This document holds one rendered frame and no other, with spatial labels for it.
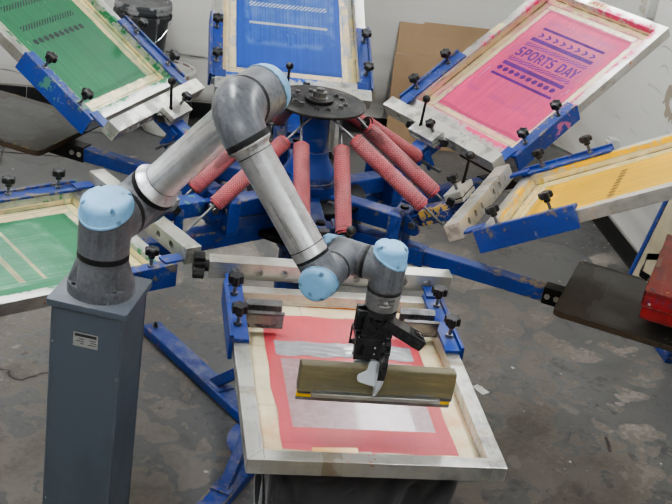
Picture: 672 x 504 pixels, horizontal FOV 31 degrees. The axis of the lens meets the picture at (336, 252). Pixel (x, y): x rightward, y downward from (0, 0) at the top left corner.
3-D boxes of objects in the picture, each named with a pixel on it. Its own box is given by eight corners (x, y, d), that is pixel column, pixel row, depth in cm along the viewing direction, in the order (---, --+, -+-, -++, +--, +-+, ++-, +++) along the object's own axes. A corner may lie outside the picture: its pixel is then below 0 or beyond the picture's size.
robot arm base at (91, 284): (56, 296, 266) (58, 256, 262) (81, 267, 280) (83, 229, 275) (121, 310, 265) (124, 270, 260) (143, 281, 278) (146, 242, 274)
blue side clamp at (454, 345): (459, 371, 314) (464, 348, 310) (441, 370, 313) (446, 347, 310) (435, 314, 340) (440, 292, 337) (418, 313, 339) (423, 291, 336)
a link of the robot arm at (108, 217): (65, 251, 264) (67, 195, 259) (97, 230, 276) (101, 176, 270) (112, 267, 261) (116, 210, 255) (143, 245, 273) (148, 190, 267)
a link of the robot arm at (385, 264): (378, 232, 261) (415, 243, 259) (370, 277, 266) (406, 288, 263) (366, 245, 254) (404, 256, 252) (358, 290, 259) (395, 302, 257)
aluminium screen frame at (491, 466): (504, 482, 270) (508, 468, 269) (245, 473, 259) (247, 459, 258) (432, 309, 340) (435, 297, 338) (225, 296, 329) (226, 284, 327)
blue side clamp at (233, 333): (247, 360, 303) (250, 336, 300) (227, 359, 302) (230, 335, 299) (239, 302, 330) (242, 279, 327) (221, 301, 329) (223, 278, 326)
